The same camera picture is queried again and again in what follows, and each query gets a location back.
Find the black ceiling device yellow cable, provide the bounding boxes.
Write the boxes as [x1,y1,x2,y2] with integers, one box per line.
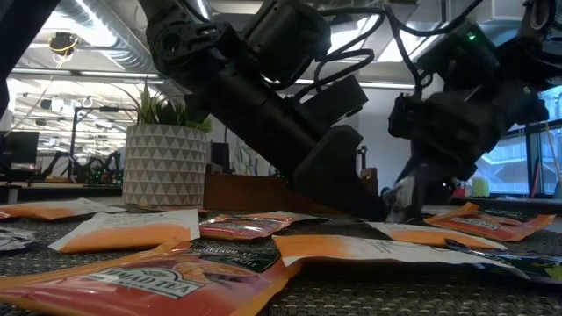
[47,31,80,58]

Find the silver ventilation duct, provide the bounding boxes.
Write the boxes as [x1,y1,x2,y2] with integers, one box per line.
[52,0,194,96]

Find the black background rig frame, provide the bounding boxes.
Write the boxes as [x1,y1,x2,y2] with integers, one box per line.
[68,104,137,181]

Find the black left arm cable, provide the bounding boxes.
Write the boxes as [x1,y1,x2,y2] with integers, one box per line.
[263,6,387,104]

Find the white triangle-patterned plant pot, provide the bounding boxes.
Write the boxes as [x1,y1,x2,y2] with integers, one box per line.
[122,124,209,207]

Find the white orange Tazo tea packet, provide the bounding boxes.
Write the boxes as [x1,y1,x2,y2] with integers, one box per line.
[47,209,202,255]
[219,210,334,226]
[271,233,530,281]
[0,197,128,221]
[366,220,509,250]

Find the brown wooden tea organizer box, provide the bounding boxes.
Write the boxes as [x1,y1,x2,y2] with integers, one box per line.
[202,168,379,215]

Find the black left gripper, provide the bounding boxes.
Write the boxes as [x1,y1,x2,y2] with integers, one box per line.
[188,65,391,222]

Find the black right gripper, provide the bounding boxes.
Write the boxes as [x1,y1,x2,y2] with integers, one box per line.
[388,83,513,223]

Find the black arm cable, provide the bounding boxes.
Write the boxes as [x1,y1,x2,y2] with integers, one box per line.
[320,0,486,83]
[263,6,387,104]

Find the grey woven placemat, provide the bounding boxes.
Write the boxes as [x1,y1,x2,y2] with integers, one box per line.
[0,210,562,316]

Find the background black robot arms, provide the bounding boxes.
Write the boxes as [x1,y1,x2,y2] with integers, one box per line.
[41,151,125,184]

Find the long ceiling light bar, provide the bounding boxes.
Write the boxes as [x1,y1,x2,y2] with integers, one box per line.
[8,68,416,89]

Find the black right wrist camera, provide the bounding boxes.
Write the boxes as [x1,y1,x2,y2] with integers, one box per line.
[415,21,501,91]

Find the dark computer monitor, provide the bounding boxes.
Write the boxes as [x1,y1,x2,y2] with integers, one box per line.
[0,130,40,172]

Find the yellow-green cup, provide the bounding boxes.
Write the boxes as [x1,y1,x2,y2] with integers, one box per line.
[472,176,491,198]

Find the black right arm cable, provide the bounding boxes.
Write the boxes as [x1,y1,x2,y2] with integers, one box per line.
[320,0,486,83]

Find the green succulent plant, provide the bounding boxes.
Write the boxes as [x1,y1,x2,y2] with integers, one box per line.
[112,81,213,133]

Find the black rectangular background panel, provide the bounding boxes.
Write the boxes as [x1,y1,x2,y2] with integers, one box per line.
[209,142,230,176]

